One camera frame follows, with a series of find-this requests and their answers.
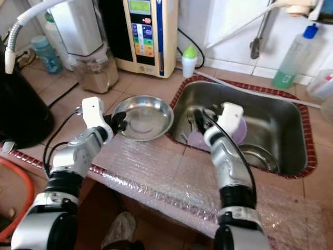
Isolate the black ionizer power cable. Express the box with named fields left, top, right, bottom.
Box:
left=178, top=27, right=205, bottom=69

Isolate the beige water ionizer machine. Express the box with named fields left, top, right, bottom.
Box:
left=99, top=0, right=179, bottom=79

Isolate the silver filter canister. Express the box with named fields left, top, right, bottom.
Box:
left=49, top=0, right=107, bottom=57

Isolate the clear bottle with green liquid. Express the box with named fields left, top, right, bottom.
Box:
left=272, top=23, right=321, bottom=89

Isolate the small purple plastic bowl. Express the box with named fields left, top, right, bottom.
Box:
left=232, top=117, right=248, bottom=145

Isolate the steel faucet pipe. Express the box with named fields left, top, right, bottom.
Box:
left=250, top=0, right=279, bottom=59

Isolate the clear bubble wrap sheet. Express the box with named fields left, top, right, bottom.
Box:
left=99, top=138, right=313, bottom=250

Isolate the white faucet diverter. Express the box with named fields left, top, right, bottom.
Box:
left=284, top=0, right=333, bottom=24

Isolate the black electric kettle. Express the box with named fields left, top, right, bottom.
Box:
left=0, top=62, right=55, bottom=149

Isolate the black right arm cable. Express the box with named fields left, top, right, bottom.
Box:
left=203, top=112, right=258, bottom=196

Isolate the large purple plastic bowl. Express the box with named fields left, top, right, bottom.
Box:
left=187, top=130, right=211, bottom=152

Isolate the thin white faucet hose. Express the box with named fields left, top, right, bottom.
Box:
left=206, top=4, right=292, bottom=50

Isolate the black kettle power cord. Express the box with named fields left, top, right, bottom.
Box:
left=46, top=82, right=79, bottom=107

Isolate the orange plastic basin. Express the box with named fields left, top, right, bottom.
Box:
left=0, top=158, right=36, bottom=241

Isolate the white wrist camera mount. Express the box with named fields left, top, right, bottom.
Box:
left=82, top=97, right=107, bottom=131
left=213, top=103, right=245, bottom=131

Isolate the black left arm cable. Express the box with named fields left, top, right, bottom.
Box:
left=43, top=107, right=84, bottom=178

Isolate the flexible metal spout hose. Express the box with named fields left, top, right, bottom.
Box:
left=4, top=0, right=68, bottom=74

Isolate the round steel plate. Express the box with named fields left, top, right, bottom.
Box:
left=112, top=95, right=174, bottom=141

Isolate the steel kitchen sink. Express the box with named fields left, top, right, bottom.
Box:
left=166, top=76, right=318, bottom=179

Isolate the white drain hose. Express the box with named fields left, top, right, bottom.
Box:
left=200, top=70, right=322, bottom=109

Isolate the white jug with green lid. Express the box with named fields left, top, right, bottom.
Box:
left=43, top=13, right=73, bottom=68

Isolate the steel bowl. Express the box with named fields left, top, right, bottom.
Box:
left=238, top=144, right=280, bottom=173

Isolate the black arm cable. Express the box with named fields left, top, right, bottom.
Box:
left=203, top=112, right=258, bottom=196
left=43, top=107, right=84, bottom=178

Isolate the small teal bottle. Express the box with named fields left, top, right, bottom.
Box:
left=31, top=35, right=63, bottom=74

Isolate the clear plastic container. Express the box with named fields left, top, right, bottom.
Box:
left=306, top=70, right=333, bottom=102

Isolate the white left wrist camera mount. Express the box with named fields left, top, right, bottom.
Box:
left=82, top=97, right=107, bottom=131

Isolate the white bottle with green cap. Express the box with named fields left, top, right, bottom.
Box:
left=181, top=45, right=198, bottom=79

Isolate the glass jar with brown powder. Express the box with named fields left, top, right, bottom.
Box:
left=72, top=49, right=119, bottom=93

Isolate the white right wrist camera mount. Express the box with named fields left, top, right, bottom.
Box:
left=213, top=103, right=245, bottom=131

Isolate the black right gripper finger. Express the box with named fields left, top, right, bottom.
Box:
left=194, top=108, right=209, bottom=139

